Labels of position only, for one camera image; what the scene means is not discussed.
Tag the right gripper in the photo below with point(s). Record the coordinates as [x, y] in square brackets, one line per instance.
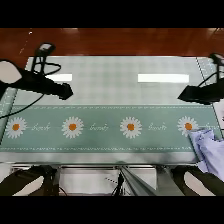
[196, 94]

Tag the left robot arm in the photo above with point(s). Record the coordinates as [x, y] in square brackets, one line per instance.
[20, 78]

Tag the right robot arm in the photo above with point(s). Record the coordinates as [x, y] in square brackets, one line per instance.
[206, 180]

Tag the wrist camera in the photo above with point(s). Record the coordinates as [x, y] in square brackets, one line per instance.
[44, 53]
[218, 63]

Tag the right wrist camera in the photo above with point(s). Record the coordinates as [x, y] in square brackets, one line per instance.
[218, 63]

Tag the light blue shirt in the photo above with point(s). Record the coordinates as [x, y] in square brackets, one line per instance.
[210, 150]

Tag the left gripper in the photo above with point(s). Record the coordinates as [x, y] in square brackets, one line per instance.
[58, 88]

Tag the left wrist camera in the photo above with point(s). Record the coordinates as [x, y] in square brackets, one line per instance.
[44, 53]

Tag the silver frame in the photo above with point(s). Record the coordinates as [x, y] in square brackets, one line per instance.
[146, 180]

